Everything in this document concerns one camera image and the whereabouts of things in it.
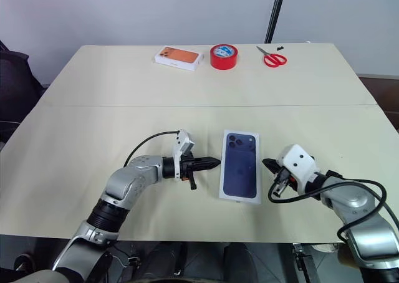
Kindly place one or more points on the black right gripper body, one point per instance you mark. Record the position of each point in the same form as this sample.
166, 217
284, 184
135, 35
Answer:
286, 181

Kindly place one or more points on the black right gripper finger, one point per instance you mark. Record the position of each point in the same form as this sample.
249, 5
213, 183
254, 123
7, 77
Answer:
272, 168
271, 162

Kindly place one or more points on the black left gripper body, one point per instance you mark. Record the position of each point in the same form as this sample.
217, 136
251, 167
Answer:
188, 167

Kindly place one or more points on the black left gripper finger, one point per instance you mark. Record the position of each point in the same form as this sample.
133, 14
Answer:
207, 161
207, 167

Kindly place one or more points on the blue phone box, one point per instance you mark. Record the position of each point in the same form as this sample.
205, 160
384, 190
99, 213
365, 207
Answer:
240, 167

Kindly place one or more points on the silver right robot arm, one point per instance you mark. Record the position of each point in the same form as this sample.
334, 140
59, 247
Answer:
364, 233

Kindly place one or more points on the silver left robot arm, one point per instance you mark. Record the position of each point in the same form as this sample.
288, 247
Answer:
124, 183

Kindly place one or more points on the phone box with orange print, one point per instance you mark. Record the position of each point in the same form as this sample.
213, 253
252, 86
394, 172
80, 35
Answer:
179, 58

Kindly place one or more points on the red tape roll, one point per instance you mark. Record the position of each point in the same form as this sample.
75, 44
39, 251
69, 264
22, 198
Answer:
224, 61

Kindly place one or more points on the black metal pole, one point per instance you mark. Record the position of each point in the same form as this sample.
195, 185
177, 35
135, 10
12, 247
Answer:
274, 12

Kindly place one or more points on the black office chair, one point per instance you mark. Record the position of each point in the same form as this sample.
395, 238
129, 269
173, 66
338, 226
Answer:
15, 86

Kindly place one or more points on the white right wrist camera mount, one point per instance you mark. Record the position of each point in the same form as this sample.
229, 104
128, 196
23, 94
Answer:
299, 164

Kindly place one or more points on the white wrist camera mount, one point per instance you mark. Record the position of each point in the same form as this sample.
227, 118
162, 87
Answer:
299, 164
184, 141

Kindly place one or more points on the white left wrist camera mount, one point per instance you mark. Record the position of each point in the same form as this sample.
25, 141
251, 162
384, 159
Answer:
184, 141

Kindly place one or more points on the metal table leg bracket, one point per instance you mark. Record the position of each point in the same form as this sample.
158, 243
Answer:
300, 256

